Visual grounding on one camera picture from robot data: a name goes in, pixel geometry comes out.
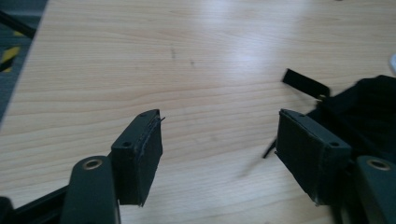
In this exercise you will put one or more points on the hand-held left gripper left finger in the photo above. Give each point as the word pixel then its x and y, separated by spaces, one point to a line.
pixel 137 161

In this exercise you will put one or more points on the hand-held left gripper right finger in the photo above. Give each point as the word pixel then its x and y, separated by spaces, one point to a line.
pixel 311 158

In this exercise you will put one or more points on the black cloth bag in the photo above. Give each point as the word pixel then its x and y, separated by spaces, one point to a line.
pixel 364 109

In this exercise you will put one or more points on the white object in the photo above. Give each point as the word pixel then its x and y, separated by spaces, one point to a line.
pixel 393 63

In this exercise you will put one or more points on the black metal bar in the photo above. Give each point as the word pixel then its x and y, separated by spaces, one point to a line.
pixel 17 26

